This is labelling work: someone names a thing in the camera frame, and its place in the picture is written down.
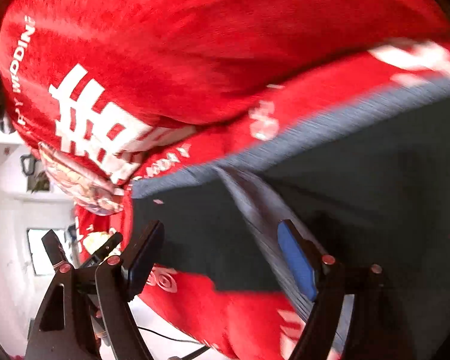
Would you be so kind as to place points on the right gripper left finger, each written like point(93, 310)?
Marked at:
point(79, 299)

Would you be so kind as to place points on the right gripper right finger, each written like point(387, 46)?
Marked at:
point(337, 299)

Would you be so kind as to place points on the black pants blue trim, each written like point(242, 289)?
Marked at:
point(367, 183)

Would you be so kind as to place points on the yellow plush toy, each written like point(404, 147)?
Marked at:
point(95, 240)

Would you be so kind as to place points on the printed picture pillow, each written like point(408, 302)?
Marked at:
point(86, 188)

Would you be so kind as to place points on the red wedding sofa cover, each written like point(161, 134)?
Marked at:
point(139, 89)

